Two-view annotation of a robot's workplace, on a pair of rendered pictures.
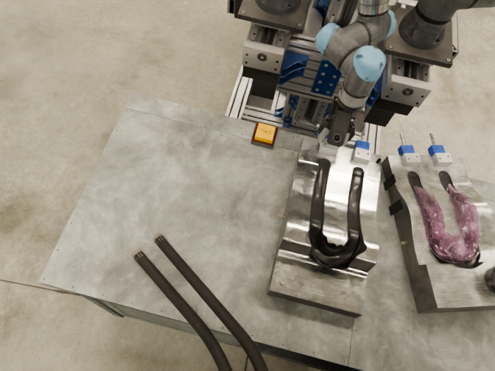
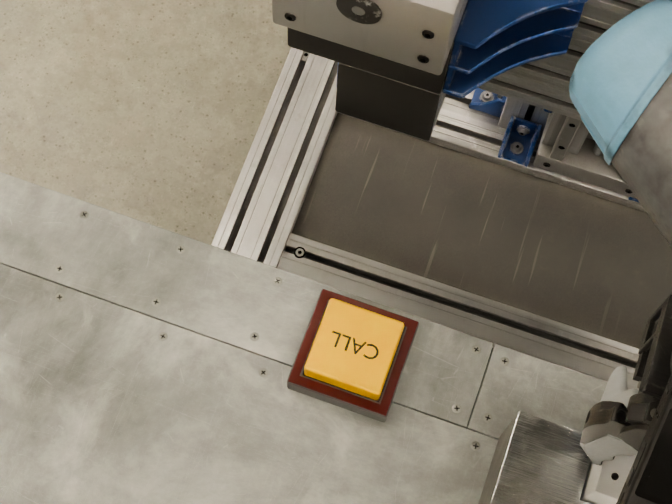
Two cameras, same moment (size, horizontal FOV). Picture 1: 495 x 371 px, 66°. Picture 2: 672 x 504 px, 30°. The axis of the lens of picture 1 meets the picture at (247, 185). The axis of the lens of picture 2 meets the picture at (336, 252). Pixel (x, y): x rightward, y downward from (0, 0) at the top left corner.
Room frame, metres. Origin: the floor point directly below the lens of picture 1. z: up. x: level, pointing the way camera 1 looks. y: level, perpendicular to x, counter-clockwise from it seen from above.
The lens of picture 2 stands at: (0.49, -0.05, 1.74)
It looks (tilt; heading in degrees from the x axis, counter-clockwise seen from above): 70 degrees down; 10
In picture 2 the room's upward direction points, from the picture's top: 5 degrees clockwise
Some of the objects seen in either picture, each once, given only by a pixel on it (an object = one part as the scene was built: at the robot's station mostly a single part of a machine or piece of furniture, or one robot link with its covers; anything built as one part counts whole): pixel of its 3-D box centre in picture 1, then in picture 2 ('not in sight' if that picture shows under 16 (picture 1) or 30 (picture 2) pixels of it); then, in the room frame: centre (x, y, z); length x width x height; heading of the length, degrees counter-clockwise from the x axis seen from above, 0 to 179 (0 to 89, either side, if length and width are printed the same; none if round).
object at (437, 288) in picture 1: (446, 224); not in sight; (0.52, -0.62, 0.86); 0.50 x 0.26 x 0.11; 13
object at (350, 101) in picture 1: (352, 93); not in sight; (0.72, -0.23, 1.13); 0.08 x 0.08 x 0.05
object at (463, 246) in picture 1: (451, 218); not in sight; (0.52, -0.62, 0.90); 0.26 x 0.18 x 0.08; 13
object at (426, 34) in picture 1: (427, 20); not in sight; (1.12, -0.48, 1.09); 0.15 x 0.15 x 0.10
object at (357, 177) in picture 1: (338, 208); not in sight; (0.48, -0.27, 0.92); 0.35 x 0.16 x 0.09; 176
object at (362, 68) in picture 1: (363, 71); not in sight; (0.72, -0.23, 1.21); 0.09 x 0.08 x 0.11; 45
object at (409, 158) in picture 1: (405, 149); not in sight; (0.77, -0.50, 0.86); 0.13 x 0.05 x 0.05; 13
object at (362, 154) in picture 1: (362, 146); not in sight; (0.73, -0.34, 0.89); 0.13 x 0.05 x 0.05; 176
